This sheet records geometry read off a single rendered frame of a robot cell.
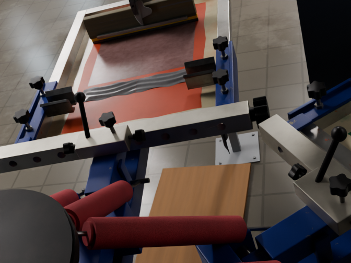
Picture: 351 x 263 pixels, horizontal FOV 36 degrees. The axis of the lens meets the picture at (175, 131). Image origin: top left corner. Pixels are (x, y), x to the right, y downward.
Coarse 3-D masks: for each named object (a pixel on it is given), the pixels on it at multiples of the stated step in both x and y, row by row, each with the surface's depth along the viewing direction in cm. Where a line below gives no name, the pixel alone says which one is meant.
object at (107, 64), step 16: (96, 48) 187; (112, 48) 184; (128, 48) 180; (96, 64) 178; (112, 64) 175; (128, 64) 172; (80, 80) 173; (96, 80) 170; (112, 80) 168; (128, 80) 165; (128, 96) 158; (96, 112) 157; (128, 112) 152; (64, 128) 155; (80, 128) 153
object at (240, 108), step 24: (144, 120) 132; (168, 120) 129; (192, 120) 127; (216, 120) 125; (240, 120) 124; (24, 144) 139; (48, 144) 136; (144, 144) 131; (0, 168) 140; (24, 168) 139
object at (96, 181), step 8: (96, 160) 125; (104, 160) 125; (112, 160) 124; (96, 168) 123; (104, 168) 122; (112, 168) 122; (88, 176) 122; (96, 176) 121; (104, 176) 120; (112, 176) 120; (120, 176) 125; (88, 184) 120; (96, 184) 119; (104, 184) 118; (88, 192) 118
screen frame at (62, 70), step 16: (224, 0) 179; (80, 16) 202; (224, 16) 171; (80, 32) 195; (224, 32) 163; (64, 48) 186; (64, 64) 177; (64, 80) 174; (48, 128) 157; (96, 128) 144
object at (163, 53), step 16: (160, 32) 182; (176, 32) 179; (192, 32) 176; (144, 48) 177; (160, 48) 174; (176, 48) 172; (192, 48) 169; (144, 64) 170; (160, 64) 167; (176, 64) 164; (144, 96) 156; (160, 96) 154; (176, 96) 152; (192, 96) 149; (144, 112) 150; (160, 112) 148; (176, 112) 146
